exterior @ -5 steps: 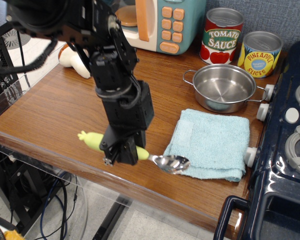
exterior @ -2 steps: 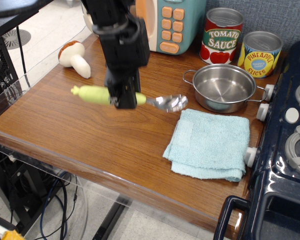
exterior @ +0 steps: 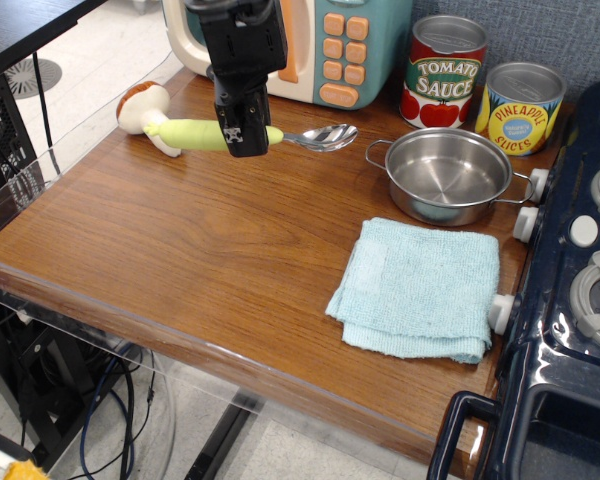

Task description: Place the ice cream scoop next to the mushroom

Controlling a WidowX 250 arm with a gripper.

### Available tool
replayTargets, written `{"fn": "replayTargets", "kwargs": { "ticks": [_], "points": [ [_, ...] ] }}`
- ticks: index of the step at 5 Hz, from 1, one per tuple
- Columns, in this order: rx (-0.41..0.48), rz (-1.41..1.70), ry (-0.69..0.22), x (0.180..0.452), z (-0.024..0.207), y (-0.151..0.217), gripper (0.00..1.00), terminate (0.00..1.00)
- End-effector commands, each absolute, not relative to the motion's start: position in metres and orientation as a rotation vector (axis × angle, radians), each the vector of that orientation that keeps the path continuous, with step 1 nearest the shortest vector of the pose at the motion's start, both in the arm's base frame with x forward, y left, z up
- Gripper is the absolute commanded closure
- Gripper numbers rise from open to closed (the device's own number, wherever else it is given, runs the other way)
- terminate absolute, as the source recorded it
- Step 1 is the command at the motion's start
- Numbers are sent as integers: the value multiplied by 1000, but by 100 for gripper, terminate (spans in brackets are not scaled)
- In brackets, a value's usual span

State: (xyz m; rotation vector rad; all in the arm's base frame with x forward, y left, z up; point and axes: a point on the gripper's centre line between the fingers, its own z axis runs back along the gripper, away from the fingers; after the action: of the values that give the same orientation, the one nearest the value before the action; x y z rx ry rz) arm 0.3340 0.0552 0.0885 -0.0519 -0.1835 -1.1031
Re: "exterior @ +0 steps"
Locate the clear acrylic side panel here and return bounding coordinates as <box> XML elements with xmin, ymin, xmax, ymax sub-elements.
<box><xmin>0</xmin><ymin>47</ymin><xmax>182</xmax><ymax>230</ymax></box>

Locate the tomato sauce can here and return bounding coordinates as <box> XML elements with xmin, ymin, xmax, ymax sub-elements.
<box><xmin>400</xmin><ymin>15</ymin><xmax>488</xmax><ymax>128</ymax></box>

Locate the pineapple slices can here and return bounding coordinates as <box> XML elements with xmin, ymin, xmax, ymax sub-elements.
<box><xmin>475</xmin><ymin>62</ymin><xmax>566</xmax><ymax>156</ymax></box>

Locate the black computer tower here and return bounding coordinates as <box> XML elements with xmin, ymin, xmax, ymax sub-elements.
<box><xmin>0</xmin><ymin>74</ymin><xmax>41</xmax><ymax>202</ymax></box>

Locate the yellow object at corner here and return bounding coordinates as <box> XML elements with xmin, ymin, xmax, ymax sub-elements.
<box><xmin>0</xmin><ymin>459</ymin><xmax>50</xmax><ymax>480</ymax></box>

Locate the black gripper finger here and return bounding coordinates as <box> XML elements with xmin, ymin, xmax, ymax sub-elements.
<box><xmin>215</xmin><ymin>89</ymin><xmax>271</xmax><ymax>158</ymax></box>

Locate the dark blue toy stove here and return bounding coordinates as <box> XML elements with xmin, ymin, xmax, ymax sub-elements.
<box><xmin>427</xmin><ymin>82</ymin><xmax>600</xmax><ymax>479</ymax></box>

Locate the black table leg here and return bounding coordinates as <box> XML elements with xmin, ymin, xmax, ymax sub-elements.
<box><xmin>184</xmin><ymin>394</ymin><xmax>262</xmax><ymax>480</ymax></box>

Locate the toy microwave oven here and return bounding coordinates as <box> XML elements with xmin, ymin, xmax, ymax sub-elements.
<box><xmin>163</xmin><ymin>1</ymin><xmax>412</xmax><ymax>110</ymax></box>

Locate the plush mushroom toy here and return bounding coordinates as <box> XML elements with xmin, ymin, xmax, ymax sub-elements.
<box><xmin>116</xmin><ymin>81</ymin><xmax>181</xmax><ymax>158</ymax></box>

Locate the light blue folded cloth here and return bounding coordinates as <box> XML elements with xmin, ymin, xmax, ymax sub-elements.
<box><xmin>326</xmin><ymin>218</ymin><xmax>500</xmax><ymax>364</ymax></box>

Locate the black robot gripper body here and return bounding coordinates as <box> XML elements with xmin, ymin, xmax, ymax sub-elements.
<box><xmin>185</xmin><ymin>1</ymin><xmax>288</xmax><ymax>107</ymax></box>

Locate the blue floor cable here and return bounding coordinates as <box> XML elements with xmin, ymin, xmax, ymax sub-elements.
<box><xmin>79</xmin><ymin>349</ymin><xmax>156</xmax><ymax>480</ymax></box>

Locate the spoon with green handle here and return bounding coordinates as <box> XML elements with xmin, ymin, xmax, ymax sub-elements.
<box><xmin>144</xmin><ymin>119</ymin><xmax>358</xmax><ymax>152</ymax></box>

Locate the small steel pot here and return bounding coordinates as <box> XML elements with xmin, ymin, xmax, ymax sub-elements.
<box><xmin>365</xmin><ymin>127</ymin><xmax>535</xmax><ymax>227</ymax></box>

